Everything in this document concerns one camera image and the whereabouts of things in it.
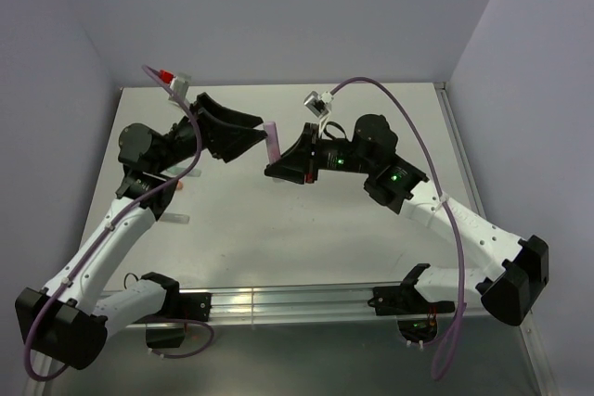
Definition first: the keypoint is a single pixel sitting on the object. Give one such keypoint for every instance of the clear orange pen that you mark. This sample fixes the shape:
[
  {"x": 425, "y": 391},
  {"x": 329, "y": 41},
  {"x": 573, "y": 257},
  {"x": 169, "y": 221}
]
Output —
[{"x": 175, "y": 218}]

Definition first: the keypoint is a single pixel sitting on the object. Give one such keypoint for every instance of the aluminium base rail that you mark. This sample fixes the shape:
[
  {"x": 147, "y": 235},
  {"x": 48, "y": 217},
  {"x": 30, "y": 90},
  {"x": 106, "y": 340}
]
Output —
[{"x": 253, "y": 306}]

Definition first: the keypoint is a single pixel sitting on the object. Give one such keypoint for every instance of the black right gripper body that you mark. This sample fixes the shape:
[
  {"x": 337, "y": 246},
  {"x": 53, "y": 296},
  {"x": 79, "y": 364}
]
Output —
[{"x": 339, "y": 156}]

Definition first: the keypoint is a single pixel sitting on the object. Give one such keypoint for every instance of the aluminium side rail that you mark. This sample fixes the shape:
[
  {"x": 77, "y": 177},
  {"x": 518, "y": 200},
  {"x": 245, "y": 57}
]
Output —
[{"x": 516, "y": 270}]

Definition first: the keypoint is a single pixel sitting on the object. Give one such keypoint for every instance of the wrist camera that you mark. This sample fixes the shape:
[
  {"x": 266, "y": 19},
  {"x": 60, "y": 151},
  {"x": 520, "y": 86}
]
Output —
[
  {"x": 319, "y": 104},
  {"x": 180, "y": 85}
]

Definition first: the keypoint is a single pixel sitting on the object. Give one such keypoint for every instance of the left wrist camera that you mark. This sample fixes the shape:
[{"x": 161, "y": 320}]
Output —
[{"x": 180, "y": 85}]

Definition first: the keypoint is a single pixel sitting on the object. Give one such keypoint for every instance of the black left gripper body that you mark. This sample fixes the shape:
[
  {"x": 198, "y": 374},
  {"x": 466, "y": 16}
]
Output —
[{"x": 182, "y": 144}]

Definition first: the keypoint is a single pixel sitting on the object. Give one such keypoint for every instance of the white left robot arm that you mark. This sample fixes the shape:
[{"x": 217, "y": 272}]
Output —
[{"x": 68, "y": 319}]

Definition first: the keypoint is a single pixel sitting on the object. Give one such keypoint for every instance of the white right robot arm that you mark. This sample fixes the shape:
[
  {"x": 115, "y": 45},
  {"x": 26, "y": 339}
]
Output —
[{"x": 407, "y": 191}]

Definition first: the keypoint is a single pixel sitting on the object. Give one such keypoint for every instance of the purple pen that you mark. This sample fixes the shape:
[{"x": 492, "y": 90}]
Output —
[{"x": 271, "y": 141}]

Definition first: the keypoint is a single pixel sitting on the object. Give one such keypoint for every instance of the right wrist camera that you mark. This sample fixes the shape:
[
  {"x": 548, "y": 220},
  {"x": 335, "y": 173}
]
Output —
[{"x": 319, "y": 104}]

